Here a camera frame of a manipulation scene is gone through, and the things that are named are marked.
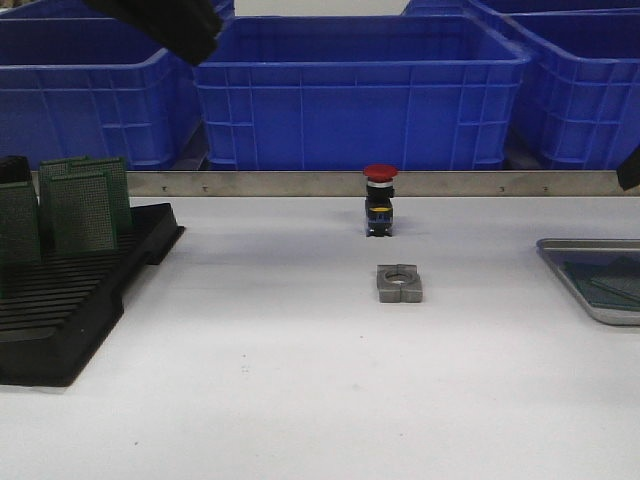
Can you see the green perforated circuit board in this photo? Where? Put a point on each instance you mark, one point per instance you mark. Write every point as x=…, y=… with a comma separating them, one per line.
x=580, y=275

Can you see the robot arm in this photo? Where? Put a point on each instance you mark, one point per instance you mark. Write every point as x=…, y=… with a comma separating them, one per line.
x=188, y=29

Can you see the green circuit board back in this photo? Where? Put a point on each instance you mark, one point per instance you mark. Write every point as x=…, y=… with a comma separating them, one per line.
x=114, y=169

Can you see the green circuit board middle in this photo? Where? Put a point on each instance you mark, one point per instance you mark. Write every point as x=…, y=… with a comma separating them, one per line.
x=81, y=216

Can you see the green circuit board rear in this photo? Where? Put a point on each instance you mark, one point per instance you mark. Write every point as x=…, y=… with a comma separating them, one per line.
x=52, y=172

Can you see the black slotted board rack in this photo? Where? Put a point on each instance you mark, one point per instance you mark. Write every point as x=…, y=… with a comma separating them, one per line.
x=55, y=314

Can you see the silver metal tray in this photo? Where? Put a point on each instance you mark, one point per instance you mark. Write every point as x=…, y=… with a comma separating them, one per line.
x=555, y=252

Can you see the green circuit board left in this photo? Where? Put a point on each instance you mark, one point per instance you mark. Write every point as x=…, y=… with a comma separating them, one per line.
x=20, y=238

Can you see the red emergency stop button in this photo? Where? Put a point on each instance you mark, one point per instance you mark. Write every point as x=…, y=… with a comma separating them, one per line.
x=378, y=205

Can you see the grey metal clamp block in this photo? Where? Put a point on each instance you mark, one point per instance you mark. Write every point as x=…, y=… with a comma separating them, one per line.
x=399, y=283

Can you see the blue plastic crate centre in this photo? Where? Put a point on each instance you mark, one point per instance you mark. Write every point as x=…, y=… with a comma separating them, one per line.
x=341, y=93

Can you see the blue plastic crate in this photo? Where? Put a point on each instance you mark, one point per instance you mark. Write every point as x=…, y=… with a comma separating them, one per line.
x=93, y=87
x=341, y=93
x=578, y=105

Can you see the blue plastic crate left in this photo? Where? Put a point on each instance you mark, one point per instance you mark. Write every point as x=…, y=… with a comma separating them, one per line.
x=93, y=87

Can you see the blue plastic crate right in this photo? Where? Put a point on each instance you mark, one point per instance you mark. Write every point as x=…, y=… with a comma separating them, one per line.
x=578, y=105

